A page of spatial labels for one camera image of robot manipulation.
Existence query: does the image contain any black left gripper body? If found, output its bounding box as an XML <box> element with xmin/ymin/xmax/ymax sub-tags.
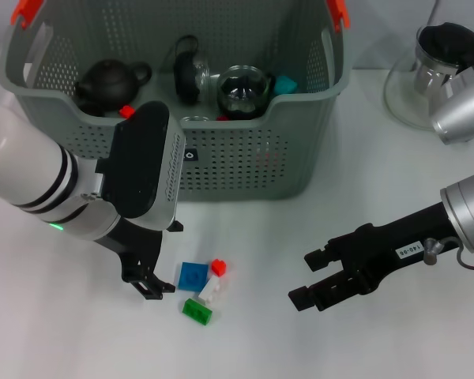
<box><xmin>94</xmin><ymin>217</ymin><xmax>164</xmax><ymax>278</ymax></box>

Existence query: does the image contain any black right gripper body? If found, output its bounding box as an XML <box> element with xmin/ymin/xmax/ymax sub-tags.
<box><xmin>325</xmin><ymin>200</ymin><xmax>456</xmax><ymax>298</ymax></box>

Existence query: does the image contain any blue square toy brick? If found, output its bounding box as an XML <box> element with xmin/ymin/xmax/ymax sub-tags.
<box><xmin>177</xmin><ymin>261</ymin><xmax>209</xmax><ymax>293</ymax></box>

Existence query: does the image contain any thick green toy brick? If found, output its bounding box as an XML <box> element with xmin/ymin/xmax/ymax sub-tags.
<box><xmin>182</xmin><ymin>298</ymin><xmax>214</xmax><ymax>327</ymax></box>

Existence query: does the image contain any white toy brick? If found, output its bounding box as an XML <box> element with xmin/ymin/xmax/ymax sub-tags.
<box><xmin>198</xmin><ymin>276</ymin><xmax>229</xmax><ymax>305</ymax></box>

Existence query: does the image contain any cyan square toy brick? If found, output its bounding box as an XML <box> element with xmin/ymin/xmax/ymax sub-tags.
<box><xmin>273</xmin><ymin>74</ymin><xmax>300</xmax><ymax>96</ymax></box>

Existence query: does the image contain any grey perforated plastic storage basket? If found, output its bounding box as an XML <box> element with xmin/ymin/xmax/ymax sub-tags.
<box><xmin>0</xmin><ymin>0</ymin><xmax>355</xmax><ymax>202</ymax></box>

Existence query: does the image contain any black clay teapot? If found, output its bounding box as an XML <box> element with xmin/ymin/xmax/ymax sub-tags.
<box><xmin>74</xmin><ymin>58</ymin><xmax>152</xmax><ymax>112</ymax></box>

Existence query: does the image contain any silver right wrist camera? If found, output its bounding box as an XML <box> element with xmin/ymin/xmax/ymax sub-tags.
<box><xmin>429</xmin><ymin>65</ymin><xmax>474</xmax><ymax>146</ymax></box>

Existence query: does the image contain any glass carafe with black handle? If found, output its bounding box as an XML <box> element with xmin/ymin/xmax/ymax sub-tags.
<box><xmin>383</xmin><ymin>22</ymin><xmax>474</xmax><ymax>129</ymax></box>

